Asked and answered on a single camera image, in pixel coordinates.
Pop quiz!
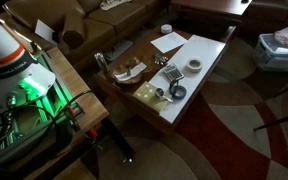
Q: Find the silver drink can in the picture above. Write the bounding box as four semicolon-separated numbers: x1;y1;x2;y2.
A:
94;52;110;74

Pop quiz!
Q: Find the brown wooden bowl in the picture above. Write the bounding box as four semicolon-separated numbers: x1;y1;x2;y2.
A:
109;56;148;85

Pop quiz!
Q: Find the pale yellow card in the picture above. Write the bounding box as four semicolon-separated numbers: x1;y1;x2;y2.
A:
132;80;169;113

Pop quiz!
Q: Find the metal measuring cup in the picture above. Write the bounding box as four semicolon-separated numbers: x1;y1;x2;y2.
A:
154;87;174;103

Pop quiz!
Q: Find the white paper slip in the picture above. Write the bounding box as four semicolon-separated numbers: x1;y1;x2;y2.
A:
113;63;148;82

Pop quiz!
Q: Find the grey calculator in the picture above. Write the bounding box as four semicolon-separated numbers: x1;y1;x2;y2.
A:
163;63;185;82

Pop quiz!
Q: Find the bunch of metal keys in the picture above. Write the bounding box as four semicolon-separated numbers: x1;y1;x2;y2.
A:
153;53;169;67

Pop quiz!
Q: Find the blue tape roll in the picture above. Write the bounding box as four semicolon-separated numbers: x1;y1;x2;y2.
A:
169;80;188;100

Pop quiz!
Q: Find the brown wooden coffee table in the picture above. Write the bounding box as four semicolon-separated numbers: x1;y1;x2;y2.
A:
93;24;237;134

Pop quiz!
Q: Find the white tape roll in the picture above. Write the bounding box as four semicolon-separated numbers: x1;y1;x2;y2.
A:
185;57;204;73

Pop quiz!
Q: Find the white paper sheet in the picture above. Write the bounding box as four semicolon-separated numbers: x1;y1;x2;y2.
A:
150;31;188;54

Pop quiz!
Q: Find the black metal table stand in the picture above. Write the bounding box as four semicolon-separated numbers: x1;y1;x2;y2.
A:
33;116;137;180

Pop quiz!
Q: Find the light wooden robot table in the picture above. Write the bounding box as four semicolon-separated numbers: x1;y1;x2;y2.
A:
0;46;110;180

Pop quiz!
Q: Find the white flat board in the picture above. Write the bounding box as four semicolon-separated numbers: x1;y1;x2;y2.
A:
148;34;227;125

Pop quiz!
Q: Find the brown leather sofa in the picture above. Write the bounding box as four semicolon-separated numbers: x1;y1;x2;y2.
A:
2;0;172;73

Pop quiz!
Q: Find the white patterned cloth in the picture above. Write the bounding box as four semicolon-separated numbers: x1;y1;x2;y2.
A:
99;0;133;11

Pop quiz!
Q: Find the brown cylinder cushion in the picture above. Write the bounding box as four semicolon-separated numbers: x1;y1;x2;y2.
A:
62;9;86;48

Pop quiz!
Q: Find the patterned red beige rug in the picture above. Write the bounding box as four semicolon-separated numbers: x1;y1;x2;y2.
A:
53;36;288;180

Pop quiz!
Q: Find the dark wooden side table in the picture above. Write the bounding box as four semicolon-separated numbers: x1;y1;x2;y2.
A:
168;0;253;26

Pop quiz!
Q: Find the white paper with black clip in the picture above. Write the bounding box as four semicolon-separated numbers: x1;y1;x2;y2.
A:
34;19;60;47

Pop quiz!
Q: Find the clear plastic storage bin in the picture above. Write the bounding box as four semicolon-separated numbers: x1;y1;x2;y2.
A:
253;32;288;73

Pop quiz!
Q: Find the chair with dark legs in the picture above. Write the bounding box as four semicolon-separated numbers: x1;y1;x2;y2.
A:
253;57;288;132

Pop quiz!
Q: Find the brown armchair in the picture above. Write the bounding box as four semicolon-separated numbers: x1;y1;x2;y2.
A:
247;0;288;34

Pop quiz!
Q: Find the red clamp handle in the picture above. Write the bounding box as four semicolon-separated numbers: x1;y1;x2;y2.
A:
67;105;77;117
85;128;100;141

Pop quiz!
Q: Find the black cable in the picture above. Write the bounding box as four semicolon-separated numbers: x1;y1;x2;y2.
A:
0;89;95;151

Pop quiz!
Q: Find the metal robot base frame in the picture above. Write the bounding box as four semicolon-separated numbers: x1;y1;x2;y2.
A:
0;49;85;168

